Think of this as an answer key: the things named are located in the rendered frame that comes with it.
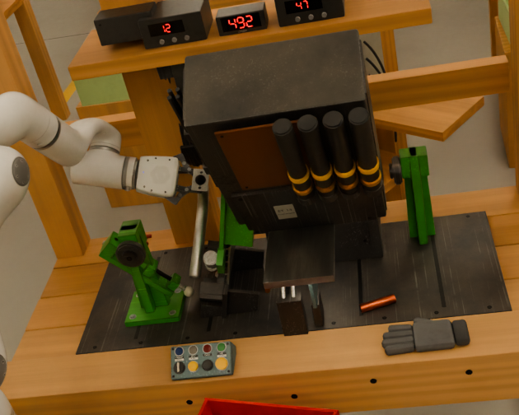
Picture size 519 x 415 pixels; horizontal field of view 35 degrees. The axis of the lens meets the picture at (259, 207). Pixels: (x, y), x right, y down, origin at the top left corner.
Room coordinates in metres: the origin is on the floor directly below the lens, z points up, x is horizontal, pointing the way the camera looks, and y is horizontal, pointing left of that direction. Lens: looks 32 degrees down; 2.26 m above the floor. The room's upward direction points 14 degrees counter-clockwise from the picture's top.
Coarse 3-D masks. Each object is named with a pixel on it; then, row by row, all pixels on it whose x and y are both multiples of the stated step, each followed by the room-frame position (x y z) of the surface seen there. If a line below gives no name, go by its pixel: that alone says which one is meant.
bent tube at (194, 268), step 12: (192, 180) 1.79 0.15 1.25; (204, 180) 1.85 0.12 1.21; (204, 192) 1.84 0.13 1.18; (204, 204) 1.85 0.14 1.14; (204, 216) 1.84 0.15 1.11; (204, 228) 1.82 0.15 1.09; (204, 240) 1.81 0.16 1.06; (192, 252) 1.78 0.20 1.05; (192, 264) 1.75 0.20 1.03; (192, 276) 1.75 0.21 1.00
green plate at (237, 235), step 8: (224, 200) 1.67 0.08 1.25; (224, 208) 1.67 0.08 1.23; (224, 216) 1.67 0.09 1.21; (232, 216) 1.68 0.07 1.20; (224, 224) 1.67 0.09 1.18; (232, 224) 1.68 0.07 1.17; (224, 232) 1.67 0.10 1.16; (232, 232) 1.68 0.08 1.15; (240, 232) 1.68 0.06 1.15; (248, 232) 1.67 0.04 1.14; (224, 240) 1.69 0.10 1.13; (232, 240) 1.68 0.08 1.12; (240, 240) 1.68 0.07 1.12; (248, 240) 1.67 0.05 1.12; (224, 248) 1.70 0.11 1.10
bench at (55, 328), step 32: (480, 192) 1.98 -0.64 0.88; (512, 192) 1.94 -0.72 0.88; (512, 224) 1.80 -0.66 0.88; (96, 256) 2.13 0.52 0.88; (512, 256) 1.67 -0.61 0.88; (64, 288) 2.00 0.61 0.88; (96, 288) 1.97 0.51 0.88; (512, 288) 1.55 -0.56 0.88; (32, 320) 1.89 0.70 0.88; (64, 320) 1.85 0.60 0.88; (32, 352) 1.75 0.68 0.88; (64, 352) 1.71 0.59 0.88
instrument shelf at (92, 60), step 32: (352, 0) 1.98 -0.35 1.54; (384, 0) 1.92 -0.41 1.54; (416, 0) 1.87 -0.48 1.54; (96, 32) 2.20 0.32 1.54; (256, 32) 1.92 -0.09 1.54; (288, 32) 1.88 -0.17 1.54; (320, 32) 1.86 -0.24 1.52; (96, 64) 1.98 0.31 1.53; (128, 64) 1.96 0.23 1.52; (160, 64) 1.94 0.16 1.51
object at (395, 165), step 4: (396, 156) 1.83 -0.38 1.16; (392, 160) 1.82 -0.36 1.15; (396, 160) 1.81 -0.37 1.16; (392, 164) 1.81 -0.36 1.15; (396, 164) 1.80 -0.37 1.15; (392, 168) 1.82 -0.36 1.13; (396, 168) 1.80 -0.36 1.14; (400, 168) 1.80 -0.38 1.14; (392, 172) 1.81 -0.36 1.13; (396, 172) 1.79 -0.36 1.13; (400, 172) 1.79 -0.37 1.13; (392, 176) 1.81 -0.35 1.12; (396, 176) 1.79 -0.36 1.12; (400, 176) 1.79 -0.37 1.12; (396, 180) 1.79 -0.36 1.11; (400, 180) 1.79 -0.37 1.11; (396, 184) 1.80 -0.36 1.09
